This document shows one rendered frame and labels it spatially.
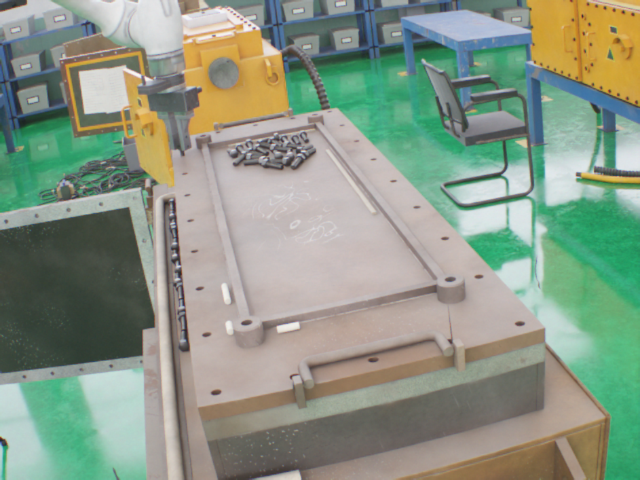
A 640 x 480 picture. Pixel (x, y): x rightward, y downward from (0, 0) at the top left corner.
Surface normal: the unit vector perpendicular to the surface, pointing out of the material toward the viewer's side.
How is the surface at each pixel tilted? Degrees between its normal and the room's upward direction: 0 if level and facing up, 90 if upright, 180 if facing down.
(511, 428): 0
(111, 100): 90
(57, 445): 0
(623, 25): 90
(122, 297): 90
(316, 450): 90
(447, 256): 0
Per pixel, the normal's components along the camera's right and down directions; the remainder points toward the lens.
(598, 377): -0.12, -0.92
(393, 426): 0.21, 0.35
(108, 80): -0.07, 0.40
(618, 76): -0.96, 0.20
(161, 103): -0.54, 0.39
